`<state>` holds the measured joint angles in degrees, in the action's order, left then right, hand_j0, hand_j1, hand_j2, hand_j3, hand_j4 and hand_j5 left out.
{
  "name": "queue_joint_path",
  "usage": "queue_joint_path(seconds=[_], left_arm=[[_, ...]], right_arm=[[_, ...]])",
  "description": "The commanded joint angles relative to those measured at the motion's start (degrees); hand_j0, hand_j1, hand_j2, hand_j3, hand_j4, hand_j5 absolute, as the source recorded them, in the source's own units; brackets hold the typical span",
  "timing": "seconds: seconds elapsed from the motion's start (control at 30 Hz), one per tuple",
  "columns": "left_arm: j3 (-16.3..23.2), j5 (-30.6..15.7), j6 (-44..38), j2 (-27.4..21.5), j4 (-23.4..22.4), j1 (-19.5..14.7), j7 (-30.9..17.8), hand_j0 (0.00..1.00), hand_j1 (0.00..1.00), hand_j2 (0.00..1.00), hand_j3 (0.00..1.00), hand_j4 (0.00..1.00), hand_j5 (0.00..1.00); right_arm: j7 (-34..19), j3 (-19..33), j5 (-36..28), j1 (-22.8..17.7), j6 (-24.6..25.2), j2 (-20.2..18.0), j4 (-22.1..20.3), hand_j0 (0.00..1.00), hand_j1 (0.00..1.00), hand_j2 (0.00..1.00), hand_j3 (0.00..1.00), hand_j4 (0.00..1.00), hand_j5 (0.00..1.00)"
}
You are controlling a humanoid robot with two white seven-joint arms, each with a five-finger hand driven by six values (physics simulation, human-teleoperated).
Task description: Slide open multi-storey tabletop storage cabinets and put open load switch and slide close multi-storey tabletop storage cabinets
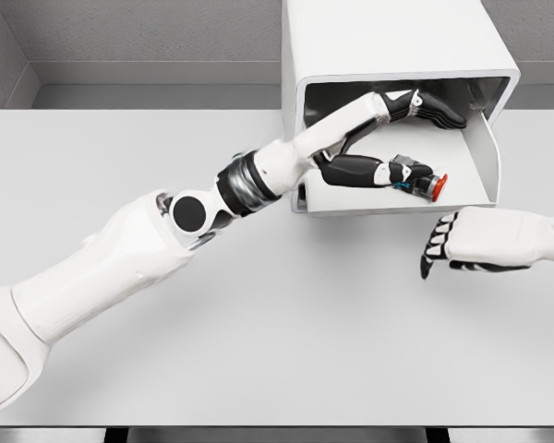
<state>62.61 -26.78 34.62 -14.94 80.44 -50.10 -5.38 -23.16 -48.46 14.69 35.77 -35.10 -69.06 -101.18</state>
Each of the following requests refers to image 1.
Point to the white tabletop storage cabinet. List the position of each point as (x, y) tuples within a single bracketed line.
[(374, 37)]

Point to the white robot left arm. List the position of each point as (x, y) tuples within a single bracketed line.
[(120, 258)]

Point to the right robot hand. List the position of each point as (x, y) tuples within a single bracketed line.
[(489, 235)]

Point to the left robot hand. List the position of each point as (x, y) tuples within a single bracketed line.
[(341, 127)]

